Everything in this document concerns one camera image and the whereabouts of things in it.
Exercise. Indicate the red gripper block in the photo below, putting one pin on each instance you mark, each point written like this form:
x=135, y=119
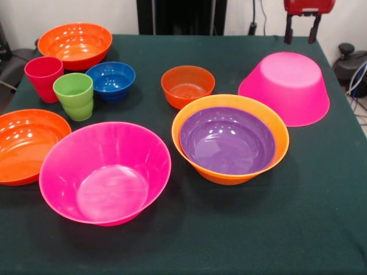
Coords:
x=309, y=6

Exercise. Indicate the pink bowl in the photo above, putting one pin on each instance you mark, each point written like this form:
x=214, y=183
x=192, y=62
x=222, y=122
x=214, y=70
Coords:
x=109, y=186
x=286, y=88

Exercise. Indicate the orange bowl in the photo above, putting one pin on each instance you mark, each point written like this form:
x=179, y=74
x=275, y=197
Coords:
x=281, y=131

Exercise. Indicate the purple bowl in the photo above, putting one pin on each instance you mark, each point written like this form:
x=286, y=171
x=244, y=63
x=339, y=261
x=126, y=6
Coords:
x=226, y=143

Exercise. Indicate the small red bowl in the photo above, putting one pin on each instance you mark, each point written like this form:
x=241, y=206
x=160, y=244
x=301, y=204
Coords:
x=183, y=88

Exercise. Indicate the blue bowl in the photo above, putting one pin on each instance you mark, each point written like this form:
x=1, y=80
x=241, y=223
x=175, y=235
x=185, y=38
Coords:
x=111, y=83

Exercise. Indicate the dark green tablecloth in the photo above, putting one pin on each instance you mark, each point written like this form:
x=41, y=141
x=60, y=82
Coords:
x=229, y=229

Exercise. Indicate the deep red-orange bowl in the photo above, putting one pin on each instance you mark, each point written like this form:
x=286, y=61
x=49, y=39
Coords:
x=74, y=48

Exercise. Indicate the green cup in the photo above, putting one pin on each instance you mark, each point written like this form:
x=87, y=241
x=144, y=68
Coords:
x=75, y=100

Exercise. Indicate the red cup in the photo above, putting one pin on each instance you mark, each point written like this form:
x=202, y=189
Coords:
x=42, y=83

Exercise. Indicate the shallow red-orange bowl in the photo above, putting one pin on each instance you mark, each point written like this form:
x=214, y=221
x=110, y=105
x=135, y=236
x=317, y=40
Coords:
x=23, y=151

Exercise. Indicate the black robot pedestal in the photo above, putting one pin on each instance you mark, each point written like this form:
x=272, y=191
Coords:
x=183, y=17

